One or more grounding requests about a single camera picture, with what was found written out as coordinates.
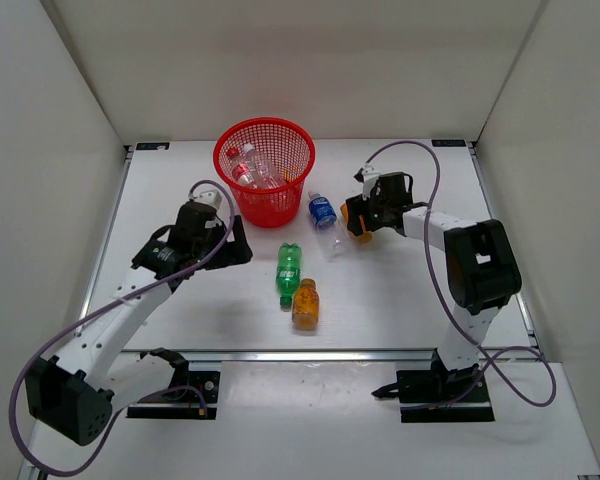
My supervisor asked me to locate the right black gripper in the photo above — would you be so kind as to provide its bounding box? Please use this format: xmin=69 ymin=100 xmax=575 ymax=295
xmin=349 ymin=187 xmax=393 ymax=236

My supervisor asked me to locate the green plastic bottle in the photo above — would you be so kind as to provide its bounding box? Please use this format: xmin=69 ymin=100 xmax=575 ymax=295
xmin=276 ymin=243 xmax=302 ymax=310

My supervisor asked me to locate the red label clear bottle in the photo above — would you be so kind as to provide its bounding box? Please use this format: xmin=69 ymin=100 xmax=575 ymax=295
xmin=227 ymin=147 xmax=259 ymax=189

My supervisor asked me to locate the clear bottle white cap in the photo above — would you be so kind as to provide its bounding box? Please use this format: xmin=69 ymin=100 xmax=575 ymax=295
xmin=242 ymin=143 xmax=286 ymax=189

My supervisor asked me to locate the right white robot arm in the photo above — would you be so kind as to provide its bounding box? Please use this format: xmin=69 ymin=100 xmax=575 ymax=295
xmin=343 ymin=167 xmax=521 ymax=400

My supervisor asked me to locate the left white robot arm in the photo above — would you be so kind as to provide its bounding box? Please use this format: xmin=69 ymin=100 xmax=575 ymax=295
xmin=24 ymin=189 xmax=252 ymax=446

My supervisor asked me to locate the red mesh plastic bin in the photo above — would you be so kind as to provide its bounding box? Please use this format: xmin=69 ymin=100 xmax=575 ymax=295
xmin=213 ymin=117 xmax=316 ymax=228

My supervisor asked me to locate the blue label clear bottle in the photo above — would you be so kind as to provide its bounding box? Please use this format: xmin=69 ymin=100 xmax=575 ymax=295
xmin=308 ymin=190 xmax=345 ymax=258

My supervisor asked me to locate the orange bottle patterned label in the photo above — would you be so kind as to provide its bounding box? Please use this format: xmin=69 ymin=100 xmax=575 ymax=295
xmin=292 ymin=278 xmax=320 ymax=331

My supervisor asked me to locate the right blue corner label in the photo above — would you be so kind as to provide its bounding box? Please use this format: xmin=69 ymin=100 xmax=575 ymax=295
xmin=431 ymin=139 xmax=466 ymax=148

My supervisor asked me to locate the blue corner label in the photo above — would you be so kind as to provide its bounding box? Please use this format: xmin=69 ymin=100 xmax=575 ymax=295
xmin=431 ymin=139 xmax=466 ymax=148
xmin=135 ymin=142 xmax=170 ymax=151

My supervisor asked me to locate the left blue corner label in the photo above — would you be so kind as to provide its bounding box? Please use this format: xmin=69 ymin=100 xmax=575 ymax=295
xmin=135 ymin=142 xmax=170 ymax=151

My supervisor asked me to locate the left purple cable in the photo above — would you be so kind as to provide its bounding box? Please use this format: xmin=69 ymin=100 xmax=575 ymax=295
xmin=8 ymin=180 xmax=237 ymax=477

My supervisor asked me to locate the purple cable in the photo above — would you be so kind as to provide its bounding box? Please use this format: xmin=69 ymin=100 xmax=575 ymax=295
xmin=363 ymin=140 xmax=558 ymax=412
xmin=8 ymin=180 xmax=237 ymax=477

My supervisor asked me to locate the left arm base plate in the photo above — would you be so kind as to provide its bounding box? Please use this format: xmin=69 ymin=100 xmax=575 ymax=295
xmin=126 ymin=349 xmax=221 ymax=421

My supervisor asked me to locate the aluminium table edge rail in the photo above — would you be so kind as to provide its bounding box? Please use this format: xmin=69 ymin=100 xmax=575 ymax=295
xmin=117 ymin=348 xmax=539 ymax=364

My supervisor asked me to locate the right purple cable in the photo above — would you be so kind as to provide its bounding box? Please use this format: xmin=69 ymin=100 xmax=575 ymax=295
xmin=363 ymin=140 xmax=558 ymax=412

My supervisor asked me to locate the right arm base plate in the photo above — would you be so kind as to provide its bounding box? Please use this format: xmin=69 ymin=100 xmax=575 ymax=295
xmin=371 ymin=370 xmax=495 ymax=424

